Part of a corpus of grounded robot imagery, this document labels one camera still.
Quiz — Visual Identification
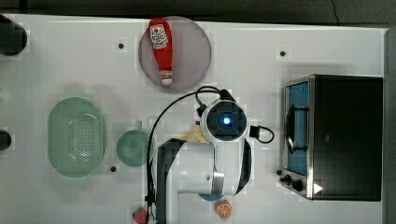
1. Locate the blue cup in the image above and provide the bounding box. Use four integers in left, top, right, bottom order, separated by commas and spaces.
198, 194, 223, 202

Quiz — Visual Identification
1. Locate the green oval colander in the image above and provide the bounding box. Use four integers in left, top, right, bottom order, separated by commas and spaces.
48, 97, 106, 178

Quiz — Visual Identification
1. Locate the black round object top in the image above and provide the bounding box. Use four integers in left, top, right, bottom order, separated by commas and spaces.
0, 15, 27, 56

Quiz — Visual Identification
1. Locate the black round object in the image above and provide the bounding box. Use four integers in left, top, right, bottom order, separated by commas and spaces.
0, 15, 27, 56
0, 130, 12, 150

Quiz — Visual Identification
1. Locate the black toaster oven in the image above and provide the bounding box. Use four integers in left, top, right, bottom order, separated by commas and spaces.
277, 75, 384, 202

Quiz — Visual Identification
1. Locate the orange slice toy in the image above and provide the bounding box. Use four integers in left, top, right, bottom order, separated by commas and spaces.
215, 199, 233, 219

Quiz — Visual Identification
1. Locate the red ketchup bottle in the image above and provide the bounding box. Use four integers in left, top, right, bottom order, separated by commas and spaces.
148, 18, 173, 86

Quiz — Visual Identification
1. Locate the black round object lower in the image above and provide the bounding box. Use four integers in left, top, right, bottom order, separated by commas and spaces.
0, 130, 12, 150

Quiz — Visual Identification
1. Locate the red strawberry toy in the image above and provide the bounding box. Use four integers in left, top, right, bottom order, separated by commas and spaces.
132, 207, 148, 224

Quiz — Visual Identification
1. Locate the grey round plate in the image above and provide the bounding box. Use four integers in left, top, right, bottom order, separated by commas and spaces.
138, 16, 212, 91

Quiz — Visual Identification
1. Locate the green measuring cup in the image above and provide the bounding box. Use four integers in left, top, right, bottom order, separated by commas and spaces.
116, 120, 149, 167

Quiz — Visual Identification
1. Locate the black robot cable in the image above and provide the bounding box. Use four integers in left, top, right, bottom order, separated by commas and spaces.
145, 85, 222, 218

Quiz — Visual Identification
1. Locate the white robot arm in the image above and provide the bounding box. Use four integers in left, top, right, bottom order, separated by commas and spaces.
150, 86, 264, 224

